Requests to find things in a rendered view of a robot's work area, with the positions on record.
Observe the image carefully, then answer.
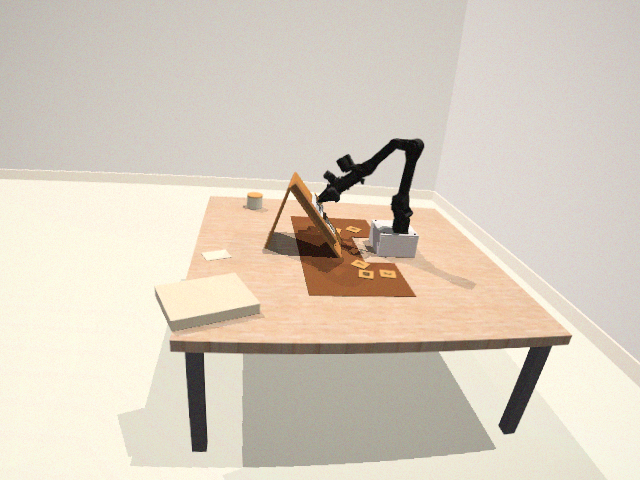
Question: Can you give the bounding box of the small white jar with orange lid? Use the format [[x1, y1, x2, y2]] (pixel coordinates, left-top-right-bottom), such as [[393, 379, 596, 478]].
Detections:
[[247, 192, 263, 210]]

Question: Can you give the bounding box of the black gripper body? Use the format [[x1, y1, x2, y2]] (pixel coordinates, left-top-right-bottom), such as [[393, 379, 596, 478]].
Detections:
[[328, 175, 351, 202]]

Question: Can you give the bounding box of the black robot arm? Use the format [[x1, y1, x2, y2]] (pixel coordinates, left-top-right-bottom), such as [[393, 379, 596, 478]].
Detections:
[[323, 138, 424, 234]]

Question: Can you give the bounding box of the grey square label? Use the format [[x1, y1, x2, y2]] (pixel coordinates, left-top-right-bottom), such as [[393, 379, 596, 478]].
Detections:
[[326, 217, 335, 235]]

